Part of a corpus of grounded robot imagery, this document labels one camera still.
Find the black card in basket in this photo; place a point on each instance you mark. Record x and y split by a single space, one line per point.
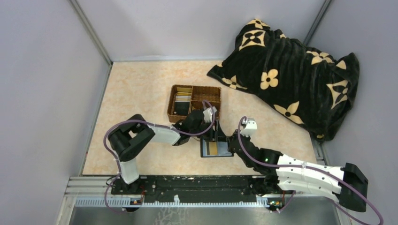
181 108

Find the silver card in basket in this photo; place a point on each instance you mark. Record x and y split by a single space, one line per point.
182 98

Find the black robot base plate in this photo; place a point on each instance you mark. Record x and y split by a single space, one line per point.
198 189

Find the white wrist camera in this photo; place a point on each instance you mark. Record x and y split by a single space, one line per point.
209 114
248 127

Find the gold card in basket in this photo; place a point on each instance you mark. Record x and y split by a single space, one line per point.
183 91

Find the brown wicker divided basket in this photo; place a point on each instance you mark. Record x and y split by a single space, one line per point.
199 93

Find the black floral patterned blanket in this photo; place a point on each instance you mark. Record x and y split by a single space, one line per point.
304 84

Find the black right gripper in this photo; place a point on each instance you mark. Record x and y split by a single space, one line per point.
234 140

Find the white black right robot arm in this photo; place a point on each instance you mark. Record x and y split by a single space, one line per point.
346 185

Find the aluminium frame rail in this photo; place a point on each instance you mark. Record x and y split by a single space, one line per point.
92 191

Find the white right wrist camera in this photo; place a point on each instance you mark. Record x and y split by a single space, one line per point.
248 127

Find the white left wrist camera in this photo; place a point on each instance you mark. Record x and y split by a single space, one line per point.
209 114

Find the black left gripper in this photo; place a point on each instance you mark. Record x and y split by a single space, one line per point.
210 131

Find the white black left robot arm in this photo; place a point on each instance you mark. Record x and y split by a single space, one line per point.
127 139

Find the black leather card holder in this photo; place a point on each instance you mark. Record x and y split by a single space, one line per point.
218 149

